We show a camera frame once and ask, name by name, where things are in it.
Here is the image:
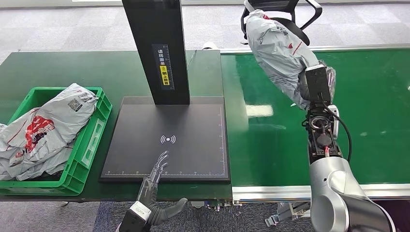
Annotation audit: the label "metal bracket under conveyor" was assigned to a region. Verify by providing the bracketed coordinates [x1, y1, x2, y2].
[264, 202, 312, 228]

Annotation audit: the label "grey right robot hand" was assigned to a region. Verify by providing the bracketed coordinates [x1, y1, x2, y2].
[298, 60, 337, 110]

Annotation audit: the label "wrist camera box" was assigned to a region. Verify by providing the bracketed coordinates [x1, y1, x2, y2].
[304, 65, 333, 105]
[119, 201, 152, 232]

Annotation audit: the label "grey courier bag red stripes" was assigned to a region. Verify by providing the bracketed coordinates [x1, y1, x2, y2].
[245, 9, 321, 111]

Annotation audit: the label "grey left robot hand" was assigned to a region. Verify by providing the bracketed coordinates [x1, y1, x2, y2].
[137, 150, 189, 221]

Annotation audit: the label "grey courier bag QR code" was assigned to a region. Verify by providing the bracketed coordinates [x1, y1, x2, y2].
[0, 83, 99, 168]

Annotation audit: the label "green plastic crate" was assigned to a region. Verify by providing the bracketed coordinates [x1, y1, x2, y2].
[0, 86, 113, 197]

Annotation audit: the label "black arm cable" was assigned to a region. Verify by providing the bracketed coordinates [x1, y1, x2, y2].
[318, 92, 353, 164]

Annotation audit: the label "aluminium conveyor frame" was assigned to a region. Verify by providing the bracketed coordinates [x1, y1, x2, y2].
[220, 43, 410, 203]

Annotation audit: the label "black scanner machine with post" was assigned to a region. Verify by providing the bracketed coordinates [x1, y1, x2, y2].
[99, 0, 232, 184]

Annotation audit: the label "green conveyor belt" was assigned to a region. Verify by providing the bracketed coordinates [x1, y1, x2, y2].
[221, 48, 410, 187]

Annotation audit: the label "black office chair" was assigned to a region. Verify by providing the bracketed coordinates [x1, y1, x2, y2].
[240, 0, 323, 46]

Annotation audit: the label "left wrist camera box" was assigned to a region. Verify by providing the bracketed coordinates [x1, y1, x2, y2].
[119, 201, 152, 232]

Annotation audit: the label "metal connectors under table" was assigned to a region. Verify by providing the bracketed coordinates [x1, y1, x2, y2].
[204, 198, 234, 213]

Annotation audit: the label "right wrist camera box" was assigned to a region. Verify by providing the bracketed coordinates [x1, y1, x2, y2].
[304, 65, 333, 105]

